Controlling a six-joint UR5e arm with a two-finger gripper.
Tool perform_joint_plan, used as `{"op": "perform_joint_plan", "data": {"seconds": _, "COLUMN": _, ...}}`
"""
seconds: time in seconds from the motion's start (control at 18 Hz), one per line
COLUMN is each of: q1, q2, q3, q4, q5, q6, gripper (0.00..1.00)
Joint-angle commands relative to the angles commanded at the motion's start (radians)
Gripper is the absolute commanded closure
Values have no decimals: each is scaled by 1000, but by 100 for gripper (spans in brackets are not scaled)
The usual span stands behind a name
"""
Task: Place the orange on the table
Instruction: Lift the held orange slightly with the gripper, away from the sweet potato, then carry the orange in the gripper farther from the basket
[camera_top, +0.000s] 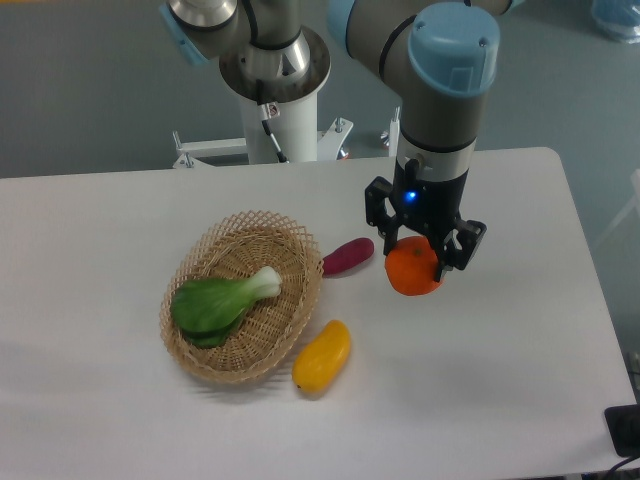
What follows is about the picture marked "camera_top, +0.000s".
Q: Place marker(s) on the woven wicker basket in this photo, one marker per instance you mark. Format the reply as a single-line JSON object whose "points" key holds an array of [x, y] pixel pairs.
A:
{"points": [[236, 248]]}

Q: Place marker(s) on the purple sweet potato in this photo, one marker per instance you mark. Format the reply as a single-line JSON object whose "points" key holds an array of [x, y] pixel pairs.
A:
{"points": [[348, 256]]}

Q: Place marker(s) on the blue object in background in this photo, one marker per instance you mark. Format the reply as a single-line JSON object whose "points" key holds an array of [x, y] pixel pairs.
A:
{"points": [[618, 19]]}

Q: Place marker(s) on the orange fruit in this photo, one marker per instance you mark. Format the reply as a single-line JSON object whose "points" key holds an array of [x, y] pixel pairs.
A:
{"points": [[411, 267]]}

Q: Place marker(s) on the green bok choy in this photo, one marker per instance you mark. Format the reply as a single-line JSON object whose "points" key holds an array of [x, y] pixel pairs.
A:
{"points": [[208, 310]]}

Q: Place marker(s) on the yellow mango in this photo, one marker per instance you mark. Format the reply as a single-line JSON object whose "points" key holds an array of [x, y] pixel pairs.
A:
{"points": [[320, 361]]}

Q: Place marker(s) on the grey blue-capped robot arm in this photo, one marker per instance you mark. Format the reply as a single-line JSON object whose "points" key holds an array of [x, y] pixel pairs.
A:
{"points": [[439, 57]]}

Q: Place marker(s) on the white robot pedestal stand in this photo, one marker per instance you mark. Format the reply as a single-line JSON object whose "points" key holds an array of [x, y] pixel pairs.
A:
{"points": [[273, 133]]}

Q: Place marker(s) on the black device at table edge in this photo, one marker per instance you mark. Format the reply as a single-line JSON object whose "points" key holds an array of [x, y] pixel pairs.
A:
{"points": [[623, 426]]}

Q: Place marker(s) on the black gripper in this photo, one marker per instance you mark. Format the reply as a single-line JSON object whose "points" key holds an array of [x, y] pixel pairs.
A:
{"points": [[428, 208]]}

